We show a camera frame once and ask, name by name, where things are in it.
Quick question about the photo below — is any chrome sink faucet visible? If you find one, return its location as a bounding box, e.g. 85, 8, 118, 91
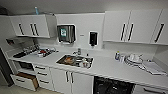
72, 47, 83, 57

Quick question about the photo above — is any orange bowl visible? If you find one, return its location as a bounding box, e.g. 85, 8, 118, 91
64, 56, 75, 65

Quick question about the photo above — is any steel paper towel dispenser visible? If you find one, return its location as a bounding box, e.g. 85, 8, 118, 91
56, 23, 76, 45

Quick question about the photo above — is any stainless steel sink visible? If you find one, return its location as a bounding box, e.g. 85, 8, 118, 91
55, 53, 95, 70

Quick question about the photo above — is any blue dish soap bottle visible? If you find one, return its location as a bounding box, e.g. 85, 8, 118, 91
114, 50, 121, 62

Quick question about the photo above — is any white under-sink cabinet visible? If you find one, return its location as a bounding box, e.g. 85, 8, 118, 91
49, 67, 95, 94

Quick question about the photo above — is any small white bottle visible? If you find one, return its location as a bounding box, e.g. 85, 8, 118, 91
119, 54, 126, 64

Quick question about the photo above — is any metal dish rack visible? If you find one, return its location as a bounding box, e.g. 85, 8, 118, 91
24, 45, 58, 58

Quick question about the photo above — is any stack of white dishes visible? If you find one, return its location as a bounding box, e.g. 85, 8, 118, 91
125, 52, 145, 68

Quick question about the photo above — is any light blue bottle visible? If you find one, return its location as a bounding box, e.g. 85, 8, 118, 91
34, 6, 40, 16

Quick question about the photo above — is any built-in microwave oven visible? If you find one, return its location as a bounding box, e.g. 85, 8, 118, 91
14, 60, 37, 72

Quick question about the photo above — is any white bottom drawer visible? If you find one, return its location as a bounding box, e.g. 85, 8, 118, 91
10, 72, 40, 92

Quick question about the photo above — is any black wall soap dispenser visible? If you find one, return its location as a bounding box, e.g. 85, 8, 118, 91
88, 30, 100, 48

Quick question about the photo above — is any white upper wall cabinet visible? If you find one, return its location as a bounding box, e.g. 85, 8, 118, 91
102, 7, 168, 46
8, 13, 57, 40

